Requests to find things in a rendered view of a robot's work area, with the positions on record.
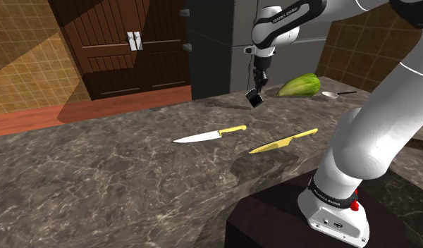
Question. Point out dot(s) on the green leafy vegetable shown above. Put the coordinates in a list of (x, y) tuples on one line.
[(301, 86)]

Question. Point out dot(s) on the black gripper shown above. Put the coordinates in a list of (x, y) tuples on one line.
[(262, 64)]

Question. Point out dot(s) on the dark robot stand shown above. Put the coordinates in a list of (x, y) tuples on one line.
[(266, 219)]

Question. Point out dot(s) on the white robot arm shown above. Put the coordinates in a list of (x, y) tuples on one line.
[(366, 137)]

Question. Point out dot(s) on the all yellow knife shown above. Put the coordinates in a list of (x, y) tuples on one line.
[(276, 145)]

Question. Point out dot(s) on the grey refrigerator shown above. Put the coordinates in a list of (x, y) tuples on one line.
[(215, 51)]

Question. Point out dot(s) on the brown wooden double door cabinet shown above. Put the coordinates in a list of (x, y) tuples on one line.
[(108, 65)]

